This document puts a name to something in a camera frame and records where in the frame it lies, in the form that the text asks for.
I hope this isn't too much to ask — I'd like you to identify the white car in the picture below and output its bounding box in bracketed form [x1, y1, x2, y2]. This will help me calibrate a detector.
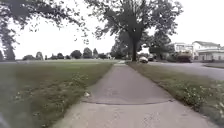
[138, 56, 150, 65]

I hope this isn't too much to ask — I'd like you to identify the row of distant trees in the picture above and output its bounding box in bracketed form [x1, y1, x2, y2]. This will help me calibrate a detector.
[21, 47, 113, 61]

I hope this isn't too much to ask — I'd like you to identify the tall dark tree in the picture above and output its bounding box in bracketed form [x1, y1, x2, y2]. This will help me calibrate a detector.
[83, 0, 185, 63]

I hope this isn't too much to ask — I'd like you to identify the pale concrete pavement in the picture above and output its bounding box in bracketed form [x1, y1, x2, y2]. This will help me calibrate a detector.
[49, 62, 223, 128]

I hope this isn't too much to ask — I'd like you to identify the green grass lawn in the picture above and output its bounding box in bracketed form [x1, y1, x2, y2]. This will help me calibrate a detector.
[0, 59, 119, 128]

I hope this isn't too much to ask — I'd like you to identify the white building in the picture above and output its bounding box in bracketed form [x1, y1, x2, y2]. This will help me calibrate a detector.
[172, 42, 195, 55]

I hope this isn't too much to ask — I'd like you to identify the grass verge with white flowers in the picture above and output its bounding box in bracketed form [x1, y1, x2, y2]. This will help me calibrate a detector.
[126, 61, 224, 128]

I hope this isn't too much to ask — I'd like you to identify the grey asphalt road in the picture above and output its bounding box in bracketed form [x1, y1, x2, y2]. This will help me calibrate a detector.
[148, 60, 224, 82]

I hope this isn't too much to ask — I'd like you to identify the white house with pitched roof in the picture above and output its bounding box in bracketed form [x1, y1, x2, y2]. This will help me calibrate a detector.
[191, 40, 224, 63]

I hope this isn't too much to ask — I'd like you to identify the spreading tree with overhanging branches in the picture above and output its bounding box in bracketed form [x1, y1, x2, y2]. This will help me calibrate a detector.
[0, 0, 89, 63]

